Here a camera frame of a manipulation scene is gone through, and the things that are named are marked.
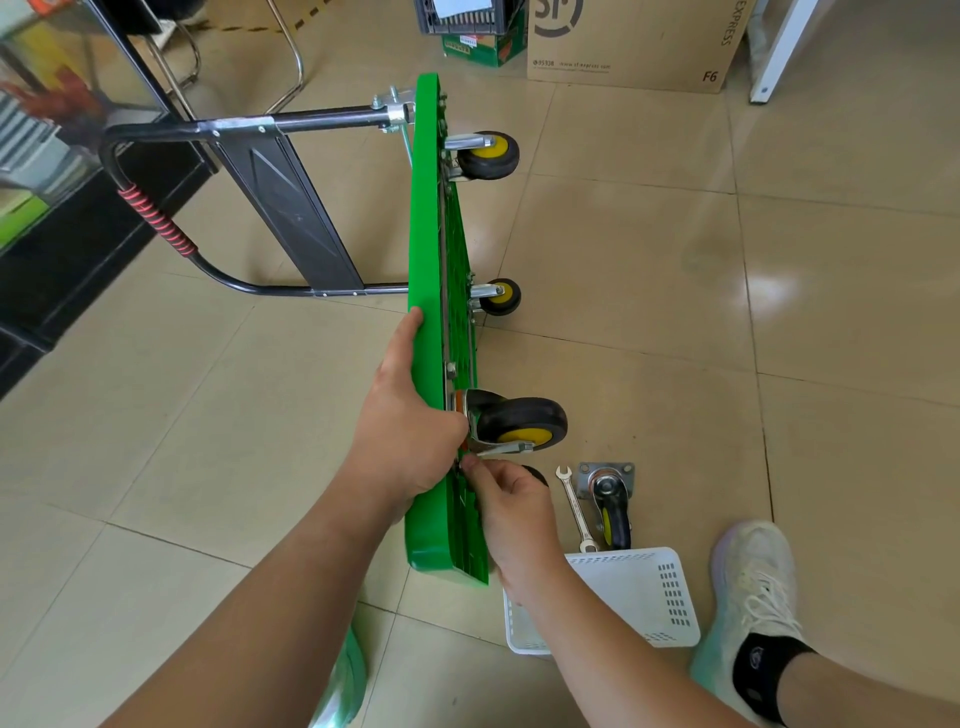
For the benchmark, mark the person's left shoe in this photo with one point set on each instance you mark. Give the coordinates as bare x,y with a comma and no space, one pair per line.
345,682

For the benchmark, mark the person's left hand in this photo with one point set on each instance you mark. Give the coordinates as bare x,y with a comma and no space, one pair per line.
397,442

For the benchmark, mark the white plastic basket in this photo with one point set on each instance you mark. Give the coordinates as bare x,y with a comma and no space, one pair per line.
637,592

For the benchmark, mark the glass display cabinet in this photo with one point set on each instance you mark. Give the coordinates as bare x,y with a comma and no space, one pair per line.
67,150

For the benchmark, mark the silver open-end wrench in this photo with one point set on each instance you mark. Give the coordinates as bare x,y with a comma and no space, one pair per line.
576,510

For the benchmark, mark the white table leg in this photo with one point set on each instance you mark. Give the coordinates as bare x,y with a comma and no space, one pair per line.
780,45

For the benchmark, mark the loose caster with mounting plate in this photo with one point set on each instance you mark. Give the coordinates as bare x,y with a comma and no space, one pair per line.
611,502

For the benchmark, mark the person's right leg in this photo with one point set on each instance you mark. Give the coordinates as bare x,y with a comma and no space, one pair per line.
870,690

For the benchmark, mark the person's right thumb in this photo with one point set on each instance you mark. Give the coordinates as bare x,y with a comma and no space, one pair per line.
480,484

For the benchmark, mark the green printed carton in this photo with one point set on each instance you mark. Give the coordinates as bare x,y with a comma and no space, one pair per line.
480,49

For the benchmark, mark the person's right hand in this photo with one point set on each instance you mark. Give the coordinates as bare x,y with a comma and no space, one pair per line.
521,532

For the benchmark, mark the chrome chair frame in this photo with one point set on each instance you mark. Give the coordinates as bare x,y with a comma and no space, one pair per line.
289,52

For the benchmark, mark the person's white right shoe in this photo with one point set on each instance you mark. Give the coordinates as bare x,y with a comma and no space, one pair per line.
754,592

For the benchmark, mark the person's black ankle sock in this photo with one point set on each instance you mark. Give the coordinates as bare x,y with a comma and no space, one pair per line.
765,667

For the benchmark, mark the dark plastic crate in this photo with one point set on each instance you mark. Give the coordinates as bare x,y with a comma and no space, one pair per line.
465,19

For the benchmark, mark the brown cardboard box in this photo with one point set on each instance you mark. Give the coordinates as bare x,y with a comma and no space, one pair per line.
637,37

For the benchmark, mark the person's left thumb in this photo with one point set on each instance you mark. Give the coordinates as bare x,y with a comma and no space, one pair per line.
401,345

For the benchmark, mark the black yellow caster wheel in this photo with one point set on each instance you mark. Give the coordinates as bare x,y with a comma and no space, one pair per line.
491,155
501,298
525,420
537,475

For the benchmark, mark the person's right forearm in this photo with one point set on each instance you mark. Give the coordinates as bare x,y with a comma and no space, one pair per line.
615,667

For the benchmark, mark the person's left forearm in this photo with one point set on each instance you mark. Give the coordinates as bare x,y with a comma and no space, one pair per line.
285,615

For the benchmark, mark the green platform cart deck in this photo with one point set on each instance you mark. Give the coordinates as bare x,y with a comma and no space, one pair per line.
427,225

